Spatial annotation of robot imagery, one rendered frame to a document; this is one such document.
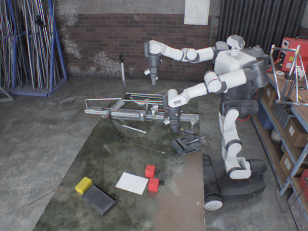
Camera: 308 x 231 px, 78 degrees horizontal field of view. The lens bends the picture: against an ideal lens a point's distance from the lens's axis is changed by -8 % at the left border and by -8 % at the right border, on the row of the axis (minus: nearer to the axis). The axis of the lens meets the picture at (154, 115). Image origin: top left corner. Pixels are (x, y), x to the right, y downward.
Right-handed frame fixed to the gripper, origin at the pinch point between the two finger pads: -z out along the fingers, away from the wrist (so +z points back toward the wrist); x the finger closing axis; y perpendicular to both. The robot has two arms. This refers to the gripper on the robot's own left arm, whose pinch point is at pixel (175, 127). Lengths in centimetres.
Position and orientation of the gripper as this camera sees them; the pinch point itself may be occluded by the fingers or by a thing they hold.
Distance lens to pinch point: 142.0
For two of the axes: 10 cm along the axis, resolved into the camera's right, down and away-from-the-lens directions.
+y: -9.7, -0.2, 2.4
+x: 2.0, -6.0, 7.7
